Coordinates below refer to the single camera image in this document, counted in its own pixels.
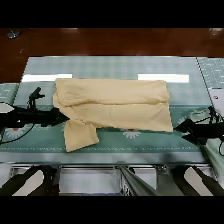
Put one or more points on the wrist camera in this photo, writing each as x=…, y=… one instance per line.
x=213, y=113
x=34, y=95

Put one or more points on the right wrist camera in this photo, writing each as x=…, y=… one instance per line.
x=213, y=113

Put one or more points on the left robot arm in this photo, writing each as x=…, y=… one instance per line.
x=20, y=117

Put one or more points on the yellow shirt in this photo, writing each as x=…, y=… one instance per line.
x=113, y=103

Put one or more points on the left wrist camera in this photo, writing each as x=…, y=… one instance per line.
x=34, y=95

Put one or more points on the silver frame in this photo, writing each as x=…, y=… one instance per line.
x=140, y=181

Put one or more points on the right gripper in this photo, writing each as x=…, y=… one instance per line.
x=204, y=130

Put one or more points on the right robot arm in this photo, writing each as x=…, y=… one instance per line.
x=218, y=129

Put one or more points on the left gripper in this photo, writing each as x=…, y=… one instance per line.
x=50, y=117

